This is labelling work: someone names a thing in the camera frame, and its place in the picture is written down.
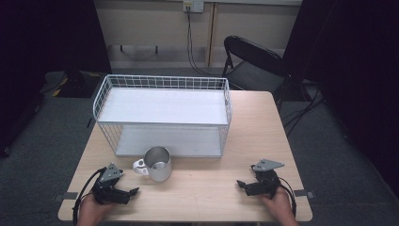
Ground black table edge strap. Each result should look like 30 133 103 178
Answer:
293 188 316 200
52 191 79 202

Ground metal cup with white handle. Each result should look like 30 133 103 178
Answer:
132 146 173 183

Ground dark curtain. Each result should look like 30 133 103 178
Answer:
281 0 399 197

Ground black floor cables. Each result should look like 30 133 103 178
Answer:
281 79 328 137

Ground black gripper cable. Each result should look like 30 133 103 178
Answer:
277 176 298 218
72 167 108 226

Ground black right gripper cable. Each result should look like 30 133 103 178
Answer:
277 176 298 218

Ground black wall socket cable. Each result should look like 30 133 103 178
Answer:
185 7 223 77

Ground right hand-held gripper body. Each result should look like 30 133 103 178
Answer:
247 158 286 200

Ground person's right hand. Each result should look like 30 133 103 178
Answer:
260 186 299 226

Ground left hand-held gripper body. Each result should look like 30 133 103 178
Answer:
91 162 130 206

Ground white wall socket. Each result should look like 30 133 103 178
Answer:
183 0 205 14

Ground white wire shelf rack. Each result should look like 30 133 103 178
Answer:
92 73 233 159

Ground person's left hand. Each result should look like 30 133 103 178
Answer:
76 193 116 226

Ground black folding chair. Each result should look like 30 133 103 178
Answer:
221 35 303 106

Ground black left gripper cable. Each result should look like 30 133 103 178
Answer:
72 167 108 226

